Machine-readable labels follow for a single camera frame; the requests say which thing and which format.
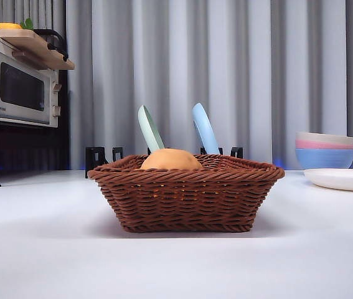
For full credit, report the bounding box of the brown potato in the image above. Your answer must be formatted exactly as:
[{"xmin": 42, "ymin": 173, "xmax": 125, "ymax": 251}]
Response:
[{"xmin": 139, "ymin": 148, "xmax": 204, "ymax": 171}]

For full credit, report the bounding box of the brown wicker basket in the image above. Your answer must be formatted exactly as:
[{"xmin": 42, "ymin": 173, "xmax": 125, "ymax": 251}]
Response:
[{"xmin": 87, "ymin": 154, "xmax": 286, "ymax": 234}]

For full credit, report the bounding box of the pale green plate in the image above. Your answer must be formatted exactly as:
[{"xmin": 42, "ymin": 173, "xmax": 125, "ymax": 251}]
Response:
[{"xmin": 137, "ymin": 105, "xmax": 166, "ymax": 154}]

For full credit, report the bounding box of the light blue plate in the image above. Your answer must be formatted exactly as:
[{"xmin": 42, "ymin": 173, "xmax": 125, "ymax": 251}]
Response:
[{"xmin": 192, "ymin": 103, "xmax": 220, "ymax": 156}]

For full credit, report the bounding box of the black dish rack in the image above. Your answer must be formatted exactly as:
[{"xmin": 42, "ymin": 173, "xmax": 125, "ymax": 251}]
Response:
[{"xmin": 85, "ymin": 145, "xmax": 244, "ymax": 179}]

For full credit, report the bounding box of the grey pleated curtain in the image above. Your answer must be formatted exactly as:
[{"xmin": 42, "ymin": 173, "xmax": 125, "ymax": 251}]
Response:
[{"xmin": 0, "ymin": 0, "xmax": 353, "ymax": 171}]

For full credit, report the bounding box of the pink bowl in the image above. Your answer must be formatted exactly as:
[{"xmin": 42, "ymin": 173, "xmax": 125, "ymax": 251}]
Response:
[{"xmin": 294, "ymin": 139, "xmax": 353, "ymax": 151}]

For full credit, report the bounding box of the blue bowl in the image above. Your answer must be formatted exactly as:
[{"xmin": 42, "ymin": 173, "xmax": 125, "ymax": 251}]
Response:
[{"xmin": 294, "ymin": 148, "xmax": 353, "ymax": 171}]

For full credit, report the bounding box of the beige bowl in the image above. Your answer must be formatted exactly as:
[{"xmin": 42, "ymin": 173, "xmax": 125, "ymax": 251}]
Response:
[{"xmin": 295, "ymin": 131, "xmax": 353, "ymax": 146}]

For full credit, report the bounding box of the beige toaster oven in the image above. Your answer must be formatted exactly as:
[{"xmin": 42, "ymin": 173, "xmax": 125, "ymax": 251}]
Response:
[{"xmin": 0, "ymin": 37, "xmax": 62, "ymax": 128}]

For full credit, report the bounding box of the white plate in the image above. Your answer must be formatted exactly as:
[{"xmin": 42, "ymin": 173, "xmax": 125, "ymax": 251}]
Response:
[{"xmin": 303, "ymin": 168, "xmax": 353, "ymax": 192}]

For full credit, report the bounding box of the wooden cutting board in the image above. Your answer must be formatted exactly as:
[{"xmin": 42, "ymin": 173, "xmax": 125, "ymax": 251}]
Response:
[{"xmin": 0, "ymin": 29, "xmax": 75, "ymax": 70}]

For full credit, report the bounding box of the green leaf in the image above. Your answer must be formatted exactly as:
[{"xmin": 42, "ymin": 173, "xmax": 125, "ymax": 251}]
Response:
[{"xmin": 19, "ymin": 17, "xmax": 35, "ymax": 31}]

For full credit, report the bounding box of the yellow fruit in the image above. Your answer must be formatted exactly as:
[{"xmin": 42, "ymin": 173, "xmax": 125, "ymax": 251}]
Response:
[{"xmin": 0, "ymin": 21, "xmax": 24, "ymax": 31}]

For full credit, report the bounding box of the black pot with handle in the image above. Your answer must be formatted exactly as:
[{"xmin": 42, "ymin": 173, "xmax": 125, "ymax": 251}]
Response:
[{"xmin": 34, "ymin": 28, "xmax": 70, "ymax": 62}]

